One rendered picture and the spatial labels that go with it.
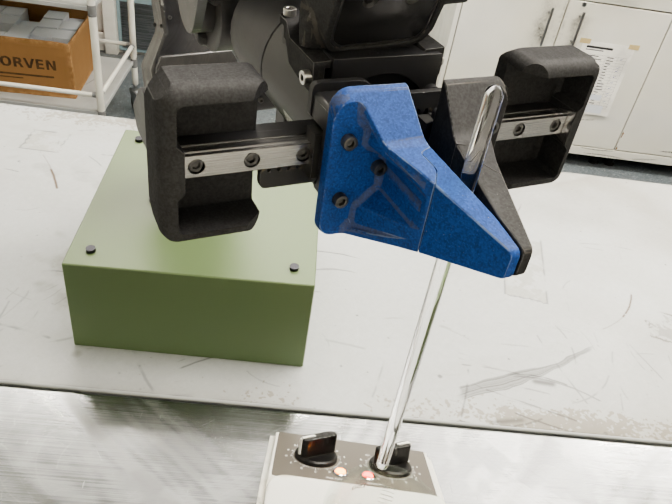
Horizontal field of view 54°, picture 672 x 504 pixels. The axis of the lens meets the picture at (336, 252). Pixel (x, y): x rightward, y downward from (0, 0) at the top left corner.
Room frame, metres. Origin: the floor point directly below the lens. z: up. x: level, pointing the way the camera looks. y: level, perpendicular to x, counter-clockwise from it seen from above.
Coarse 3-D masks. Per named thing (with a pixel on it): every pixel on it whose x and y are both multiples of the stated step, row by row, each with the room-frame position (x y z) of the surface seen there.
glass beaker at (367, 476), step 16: (368, 464) 0.21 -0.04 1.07; (336, 480) 0.20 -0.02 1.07; (352, 480) 0.21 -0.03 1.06; (368, 480) 0.21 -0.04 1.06; (384, 480) 0.21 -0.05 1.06; (400, 480) 0.21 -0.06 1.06; (416, 480) 0.21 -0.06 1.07; (336, 496) 0.20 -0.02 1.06; (352, 496) 0.21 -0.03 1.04; (368, 496) 0.21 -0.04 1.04; (384, 496) 0.21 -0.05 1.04; (400, 496) 0.21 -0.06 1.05; (416, 496) 0.21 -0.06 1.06; (432, 496) 0.20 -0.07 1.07
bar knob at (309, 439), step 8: (328, 432) 0.31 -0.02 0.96; (304, 440) 0.29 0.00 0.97; (312, 440) 0.29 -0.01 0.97; (320, 440) 0.30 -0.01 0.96; (328, 440) 0.30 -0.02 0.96; (296, 448) 0.30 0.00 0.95; (304, 448) 0.29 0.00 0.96; (312, 448) 0.29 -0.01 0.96; (320, 448) 0.30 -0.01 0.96; (328, 448) 0.30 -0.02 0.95; (296, 456) 0.29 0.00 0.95; (304, 456) 0.29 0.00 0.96; (312, 456) 0.29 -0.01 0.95; (320, 456) 0.29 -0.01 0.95; (328, 456) 0.29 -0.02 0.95; (336, 456) 0.30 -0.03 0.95; (312, 464) 0.28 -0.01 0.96; (320, 464) 0.28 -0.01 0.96; (328, 464) 0.28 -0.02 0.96
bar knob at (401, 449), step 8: (376, 448) 0.30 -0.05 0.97; (400, 448) 0.30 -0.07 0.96; (408, 448) 0.31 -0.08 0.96; (376, 456) 0.29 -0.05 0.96; (392, 456) 0.30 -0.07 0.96; (400, 456) 0.30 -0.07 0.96; (408, 456) 0.30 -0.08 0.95; (392, 464) 0.29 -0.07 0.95; (400, 464) 0.30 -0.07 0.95; (408, 464) 0.30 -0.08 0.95
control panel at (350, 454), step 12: (288, 444) 0.31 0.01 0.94; (336, 444) 0.32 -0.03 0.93; (348, 444) 0.32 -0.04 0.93; (360, 444) 0.32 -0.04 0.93; (276, 456) 0.29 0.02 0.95; (288, 456) 0.29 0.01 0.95; (348, 456) 0.30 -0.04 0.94; (360, 456) 0.31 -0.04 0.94; (420, 456) 0.32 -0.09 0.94; (276, 468) 0.27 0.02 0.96; (288, 468) 0.27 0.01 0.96; (300, 468) 0.28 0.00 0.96; (312, 468) 0.28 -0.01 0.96; (324, 468) 0.28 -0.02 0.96; (336, 468) 0.28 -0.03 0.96; (348, 468) 0.29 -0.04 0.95; (420, 468) 0.30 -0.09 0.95
